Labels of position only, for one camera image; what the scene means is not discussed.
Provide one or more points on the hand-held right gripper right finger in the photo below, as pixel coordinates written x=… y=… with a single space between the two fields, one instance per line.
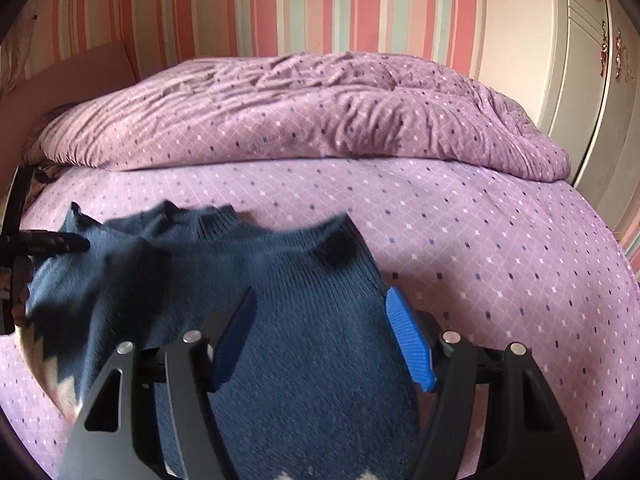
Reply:
x=410 y=340

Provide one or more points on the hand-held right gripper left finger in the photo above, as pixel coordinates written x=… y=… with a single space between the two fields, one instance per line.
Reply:
x=234 y=332

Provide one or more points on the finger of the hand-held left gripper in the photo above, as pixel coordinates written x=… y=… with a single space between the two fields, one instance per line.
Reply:
x=55 y=242

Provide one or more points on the navy diamond-pattern sweater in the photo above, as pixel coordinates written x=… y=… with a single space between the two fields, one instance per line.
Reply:
x=300 y=335

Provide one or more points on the bed with purple sheet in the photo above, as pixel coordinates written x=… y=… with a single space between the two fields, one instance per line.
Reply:
x=475 y=270

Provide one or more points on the pink padded headboard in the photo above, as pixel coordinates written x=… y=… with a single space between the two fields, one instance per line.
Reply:
x=75 y=80

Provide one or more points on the beige curtain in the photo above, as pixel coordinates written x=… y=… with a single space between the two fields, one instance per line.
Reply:
x=17 y=60

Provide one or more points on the purple patterned duvet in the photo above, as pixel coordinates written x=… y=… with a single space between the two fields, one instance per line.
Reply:
x=300 y=115

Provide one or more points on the white ornate wardrobe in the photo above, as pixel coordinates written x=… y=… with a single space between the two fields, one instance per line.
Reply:
x=575 y=60

